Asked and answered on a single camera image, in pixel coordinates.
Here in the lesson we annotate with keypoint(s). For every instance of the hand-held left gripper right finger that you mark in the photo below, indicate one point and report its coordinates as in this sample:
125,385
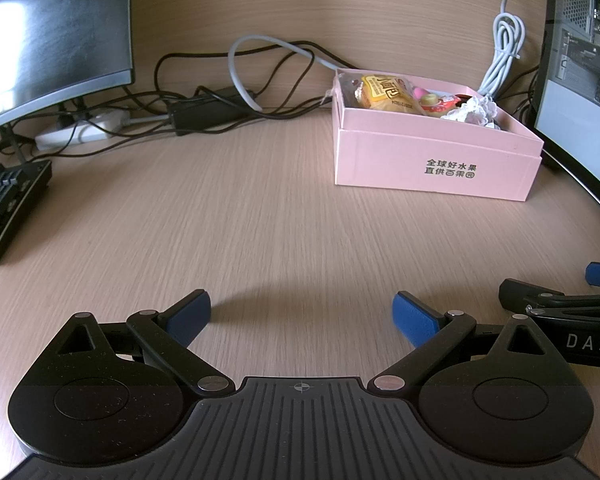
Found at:
413,317

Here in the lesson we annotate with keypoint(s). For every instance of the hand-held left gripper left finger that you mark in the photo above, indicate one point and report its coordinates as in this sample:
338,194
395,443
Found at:
192,315

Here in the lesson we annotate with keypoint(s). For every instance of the pink cardboard box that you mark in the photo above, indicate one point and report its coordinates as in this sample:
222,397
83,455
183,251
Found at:
404,170

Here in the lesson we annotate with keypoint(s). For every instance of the white pink frilly scrunchie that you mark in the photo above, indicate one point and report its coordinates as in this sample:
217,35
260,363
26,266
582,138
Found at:
472,110

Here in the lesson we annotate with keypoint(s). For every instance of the tape roll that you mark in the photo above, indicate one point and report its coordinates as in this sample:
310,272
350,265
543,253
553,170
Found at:
432,101

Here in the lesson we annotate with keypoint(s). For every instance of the yellow bread snack packet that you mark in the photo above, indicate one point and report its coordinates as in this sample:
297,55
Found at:
384,92

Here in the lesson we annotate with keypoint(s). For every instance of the black power adapter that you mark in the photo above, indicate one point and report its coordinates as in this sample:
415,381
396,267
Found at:
200,115

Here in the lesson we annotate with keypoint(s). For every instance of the black keyboard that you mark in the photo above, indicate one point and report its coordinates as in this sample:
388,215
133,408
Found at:
7,200

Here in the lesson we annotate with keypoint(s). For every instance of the white power strip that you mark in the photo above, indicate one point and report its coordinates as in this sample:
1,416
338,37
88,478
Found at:
65,136

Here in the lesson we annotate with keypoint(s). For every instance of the black monitor stand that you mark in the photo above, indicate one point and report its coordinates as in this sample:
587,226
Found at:
14,142

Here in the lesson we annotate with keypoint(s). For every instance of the dark curved monitor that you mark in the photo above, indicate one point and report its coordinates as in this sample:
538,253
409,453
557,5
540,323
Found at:
55,35

